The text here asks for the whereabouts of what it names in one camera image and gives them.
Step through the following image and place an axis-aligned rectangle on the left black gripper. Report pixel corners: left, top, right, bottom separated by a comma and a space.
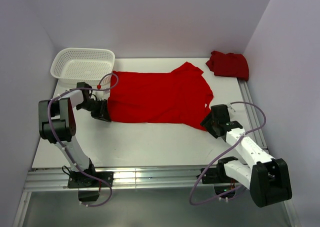
76, 98, 111, 122

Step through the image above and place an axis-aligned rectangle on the bright red t-shirt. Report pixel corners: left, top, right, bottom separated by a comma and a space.
107, 62, 214, 131

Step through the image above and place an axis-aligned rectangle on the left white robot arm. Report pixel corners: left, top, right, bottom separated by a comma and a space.
38, 82, 111, 187

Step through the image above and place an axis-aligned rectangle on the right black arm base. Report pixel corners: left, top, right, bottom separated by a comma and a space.
197, 167, 238, 195

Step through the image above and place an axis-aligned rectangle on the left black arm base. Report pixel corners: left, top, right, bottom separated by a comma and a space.
61, 164, 114, 204

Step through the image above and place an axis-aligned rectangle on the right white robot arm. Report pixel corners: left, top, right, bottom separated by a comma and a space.
201, 104, 292, 208

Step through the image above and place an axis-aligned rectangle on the white perforated plastic basket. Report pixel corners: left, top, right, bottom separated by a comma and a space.
50, 48, 116, 86

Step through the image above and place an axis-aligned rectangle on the dark red t-shirt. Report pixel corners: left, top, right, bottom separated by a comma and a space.
206, 50, 249, 81

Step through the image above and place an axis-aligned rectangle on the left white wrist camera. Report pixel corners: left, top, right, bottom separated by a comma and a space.
102, 90, 110, 98

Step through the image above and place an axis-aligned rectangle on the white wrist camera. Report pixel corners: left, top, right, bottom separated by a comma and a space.
102, 90, 110, 98
227, 103, 236, 113

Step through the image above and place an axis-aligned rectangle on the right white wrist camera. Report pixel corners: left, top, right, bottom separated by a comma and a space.
227, 103, 236, 113

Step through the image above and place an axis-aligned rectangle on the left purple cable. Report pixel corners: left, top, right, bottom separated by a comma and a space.
47, 73, 120, 208

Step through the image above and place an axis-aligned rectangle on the right side aluminium rail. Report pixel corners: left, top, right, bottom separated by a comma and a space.
237, 79, 269, 153

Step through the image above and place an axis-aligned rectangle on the aluminium rail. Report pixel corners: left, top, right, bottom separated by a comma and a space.
237, 79, 269, 153
22, 165, 203, 192

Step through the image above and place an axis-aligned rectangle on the front aluminium rail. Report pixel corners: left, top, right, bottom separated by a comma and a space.
22, 165, 203, 192

